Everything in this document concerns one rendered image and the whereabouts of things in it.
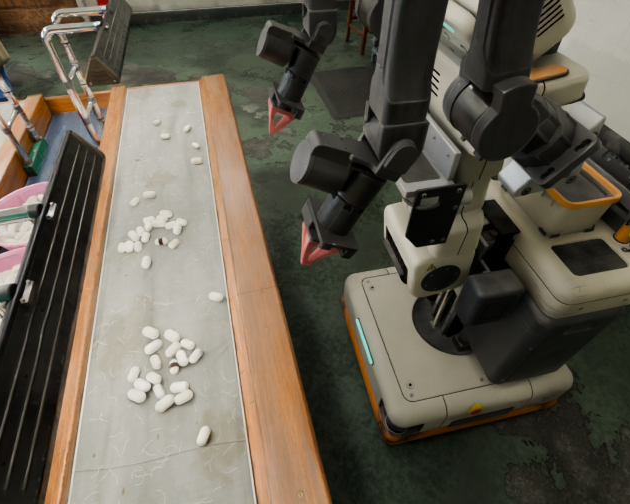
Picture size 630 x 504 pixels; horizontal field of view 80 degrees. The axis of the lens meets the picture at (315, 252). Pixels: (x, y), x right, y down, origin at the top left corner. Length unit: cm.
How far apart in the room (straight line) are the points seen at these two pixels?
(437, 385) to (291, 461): 73
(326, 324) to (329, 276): 28
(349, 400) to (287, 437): 86
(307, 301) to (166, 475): 116
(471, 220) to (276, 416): 58
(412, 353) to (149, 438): 88
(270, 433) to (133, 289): 49
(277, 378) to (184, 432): 19
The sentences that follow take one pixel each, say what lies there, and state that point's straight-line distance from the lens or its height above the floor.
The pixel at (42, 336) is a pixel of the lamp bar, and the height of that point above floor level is 108.
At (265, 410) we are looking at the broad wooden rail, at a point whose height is 76.
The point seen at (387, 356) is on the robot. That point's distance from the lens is 135.
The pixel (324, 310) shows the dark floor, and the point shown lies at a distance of 176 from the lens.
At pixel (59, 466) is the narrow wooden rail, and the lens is 84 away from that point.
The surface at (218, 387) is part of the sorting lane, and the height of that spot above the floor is 74.
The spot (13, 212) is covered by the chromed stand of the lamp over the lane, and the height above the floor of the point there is 112.
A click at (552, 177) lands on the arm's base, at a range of 61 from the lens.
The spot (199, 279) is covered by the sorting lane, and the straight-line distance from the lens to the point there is 97.
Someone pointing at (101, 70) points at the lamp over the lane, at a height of 108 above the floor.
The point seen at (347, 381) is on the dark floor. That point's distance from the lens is 160.
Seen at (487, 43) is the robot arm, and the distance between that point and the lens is 49.
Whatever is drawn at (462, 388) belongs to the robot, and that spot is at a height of 28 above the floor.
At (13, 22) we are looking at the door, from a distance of 579.
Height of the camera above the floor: 147
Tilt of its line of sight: 48 degrees down
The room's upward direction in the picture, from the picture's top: straight up
